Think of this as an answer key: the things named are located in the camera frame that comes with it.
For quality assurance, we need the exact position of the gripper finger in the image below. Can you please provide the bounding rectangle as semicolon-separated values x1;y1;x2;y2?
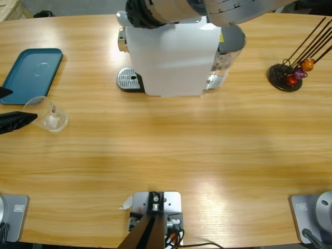
0;111;38;135
0;87;14;99

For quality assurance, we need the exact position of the clear drinking glass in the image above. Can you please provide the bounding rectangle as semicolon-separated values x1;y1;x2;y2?
22;95;69;133

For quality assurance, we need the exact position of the white capsule coffee machine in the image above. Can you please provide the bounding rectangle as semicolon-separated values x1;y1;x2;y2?
116;10;223;98

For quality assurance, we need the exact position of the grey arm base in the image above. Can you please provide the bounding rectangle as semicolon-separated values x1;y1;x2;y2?
289;191;332;244
0;194;30;242

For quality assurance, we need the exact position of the orange coffee capsule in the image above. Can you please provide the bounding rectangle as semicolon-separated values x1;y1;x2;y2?
300;58;316;72

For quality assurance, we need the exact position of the teal rectangular tray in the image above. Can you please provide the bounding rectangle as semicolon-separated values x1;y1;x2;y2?
0;48;64;106

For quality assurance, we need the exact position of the wooden crate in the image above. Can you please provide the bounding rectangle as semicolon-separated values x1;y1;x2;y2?
0;0;33;22

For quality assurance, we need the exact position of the black object on floor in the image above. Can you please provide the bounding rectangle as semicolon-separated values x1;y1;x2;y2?
33;10;56;18

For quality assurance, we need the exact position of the white paper tab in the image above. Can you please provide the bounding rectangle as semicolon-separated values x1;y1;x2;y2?
118;196;133;210

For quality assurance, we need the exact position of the clear water tank black lid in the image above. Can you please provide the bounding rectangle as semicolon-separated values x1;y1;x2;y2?
203;24;247;91

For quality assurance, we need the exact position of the black capsule holder with rods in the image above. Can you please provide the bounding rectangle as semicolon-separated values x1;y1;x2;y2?
267;17;332;92

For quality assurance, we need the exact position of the black base cable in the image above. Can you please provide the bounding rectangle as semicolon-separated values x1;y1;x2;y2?
302;228;324;249
0;222;11;242

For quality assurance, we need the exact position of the dark camera post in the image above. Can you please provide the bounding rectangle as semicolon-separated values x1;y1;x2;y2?
116;191;165;249

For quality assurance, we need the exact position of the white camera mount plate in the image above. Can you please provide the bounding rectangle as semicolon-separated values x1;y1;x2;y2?
129;191;184;246

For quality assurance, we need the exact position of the orange and black cable bundle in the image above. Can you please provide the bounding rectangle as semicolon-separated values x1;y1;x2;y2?
164;228;185;249

